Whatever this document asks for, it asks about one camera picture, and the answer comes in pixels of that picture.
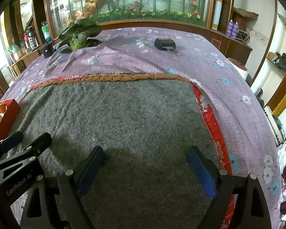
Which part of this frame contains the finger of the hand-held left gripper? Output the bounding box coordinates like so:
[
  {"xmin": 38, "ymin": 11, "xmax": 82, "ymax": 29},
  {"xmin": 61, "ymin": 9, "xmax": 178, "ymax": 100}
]
[
  {"xmin": 0, "ymin": 132, "xmax": 52, "ymax": 170},
  {"xmin": 0, "ymin": 131, "xmax": 24, "ymax": 156}
]

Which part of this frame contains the red box white inside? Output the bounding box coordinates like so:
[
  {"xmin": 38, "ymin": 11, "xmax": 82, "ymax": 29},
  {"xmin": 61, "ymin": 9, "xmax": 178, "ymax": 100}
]
[{"xmin": 0, "ymin": 99, "xmax": 21, "ymax": 144}]

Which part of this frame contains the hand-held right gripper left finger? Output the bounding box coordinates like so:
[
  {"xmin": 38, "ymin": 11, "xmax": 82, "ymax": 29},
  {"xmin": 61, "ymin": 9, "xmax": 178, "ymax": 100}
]
[{"xmin": 20, "ymin": 145, "xmax": 105, "ymax": 229}]

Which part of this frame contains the purple spray bottle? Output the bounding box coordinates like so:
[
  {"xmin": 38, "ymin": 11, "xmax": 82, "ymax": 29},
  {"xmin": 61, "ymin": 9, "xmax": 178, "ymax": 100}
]
[
  {"xmin": 225, "ymin": 20, "xmax": 234, "ymax": 37},
  {"xmin": 232, "ymin": 22, "xmax": 240, "ymax": 39}
]

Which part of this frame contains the artificial green plant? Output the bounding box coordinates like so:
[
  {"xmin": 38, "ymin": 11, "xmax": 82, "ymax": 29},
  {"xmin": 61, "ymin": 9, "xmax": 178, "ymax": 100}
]
[{"xmin": 53, "ymin": 19, "xmax": 103, "ymax": 54}]

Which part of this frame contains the wooden bedside cabinet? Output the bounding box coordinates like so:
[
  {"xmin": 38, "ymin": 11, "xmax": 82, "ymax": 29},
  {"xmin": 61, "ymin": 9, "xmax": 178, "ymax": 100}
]
[
  {"xmin": 211, "ymin": 27, "xmax": 253, "ymax": 65},
  {"xmin": 11, "ymin": 42, "xmax": 42, "ymax": 77}
]

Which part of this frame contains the floral glass headboard panel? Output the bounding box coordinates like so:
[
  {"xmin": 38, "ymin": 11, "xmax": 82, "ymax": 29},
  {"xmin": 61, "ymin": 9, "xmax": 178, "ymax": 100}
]
[{"xmin": 43, "ymin": 0, "xmax": 229, "ymax": 43}]

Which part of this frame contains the brown wicker basket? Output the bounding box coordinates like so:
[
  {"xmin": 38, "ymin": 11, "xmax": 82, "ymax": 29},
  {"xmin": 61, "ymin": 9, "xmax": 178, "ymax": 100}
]
[{"xmin": 232, "ymin": 7, "xmax": 259, "ymax": 27}]

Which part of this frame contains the black cup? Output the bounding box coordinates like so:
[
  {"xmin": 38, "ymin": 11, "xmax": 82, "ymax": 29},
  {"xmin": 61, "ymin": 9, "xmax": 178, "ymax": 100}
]
[{"xmin": 39, "ymin": 42, "xmax": 54, "ymax": 59}]

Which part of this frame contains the white rolled poster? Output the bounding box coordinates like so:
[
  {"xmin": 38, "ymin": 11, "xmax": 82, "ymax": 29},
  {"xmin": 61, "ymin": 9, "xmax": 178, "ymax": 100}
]
[{"xmin": 212, "ymin": 0, "xmax": 226, "ymax": 30}]

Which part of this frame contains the white cloth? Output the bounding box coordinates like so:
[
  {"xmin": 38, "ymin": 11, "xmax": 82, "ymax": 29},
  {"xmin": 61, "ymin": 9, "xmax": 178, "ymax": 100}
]
[{"xmin": 275, "ymin": 139, "xmax": 286, "ymax": 170}]

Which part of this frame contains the purple floral bedsheet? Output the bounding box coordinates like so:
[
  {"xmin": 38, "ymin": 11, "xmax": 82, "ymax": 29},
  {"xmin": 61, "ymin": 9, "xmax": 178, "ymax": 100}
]
[{"xmin": 0, "ymin": 26, "xmax": 286, "ymax": 229}]

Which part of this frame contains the dark bag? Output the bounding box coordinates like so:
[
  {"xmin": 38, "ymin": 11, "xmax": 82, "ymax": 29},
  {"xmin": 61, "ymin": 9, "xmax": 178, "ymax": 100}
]
[{"xmin": 274, "ymin": 52, "xmax": 286, "ymax": 69}]

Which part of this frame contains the metal wire basket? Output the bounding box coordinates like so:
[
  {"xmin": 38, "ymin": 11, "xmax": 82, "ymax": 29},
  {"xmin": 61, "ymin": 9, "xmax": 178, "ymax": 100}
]
[{"xmin": 237, "ymin": 29, "xmax": 252, "ymax": 42}]

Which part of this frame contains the grey felt mat red trim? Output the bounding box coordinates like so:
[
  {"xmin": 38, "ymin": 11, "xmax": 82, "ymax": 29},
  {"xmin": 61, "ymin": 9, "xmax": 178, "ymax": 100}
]
[{"xmin": 8, "ymin": 73, "xmax": 241, "ymax": 229}]

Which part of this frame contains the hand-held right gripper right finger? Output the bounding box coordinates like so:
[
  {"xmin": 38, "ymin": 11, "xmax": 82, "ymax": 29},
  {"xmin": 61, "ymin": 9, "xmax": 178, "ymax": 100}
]
[{"xmin": 187, "ymin": 145, "xmax": 272, "ymax": 229}]

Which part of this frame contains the green plastic bag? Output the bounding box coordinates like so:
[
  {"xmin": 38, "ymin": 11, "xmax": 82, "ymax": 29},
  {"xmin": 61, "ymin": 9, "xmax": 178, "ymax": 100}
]
[{"xmin": 8, "ymin": 43, "xmax": 24, "ymax": 53}]

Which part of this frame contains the green water bottle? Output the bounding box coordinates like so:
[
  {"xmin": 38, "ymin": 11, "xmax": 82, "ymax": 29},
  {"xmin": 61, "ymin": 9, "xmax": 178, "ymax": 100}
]
[{"xmin": 41, "ymin": 21, "xmax": 51, "ymax": 42}]

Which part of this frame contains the black silver thermos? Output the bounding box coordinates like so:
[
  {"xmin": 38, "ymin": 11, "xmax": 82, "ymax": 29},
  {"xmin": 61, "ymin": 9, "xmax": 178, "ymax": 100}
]
[{"xmin": 26, "ymin": 26, "xmax": 40, "ymax": 49}]

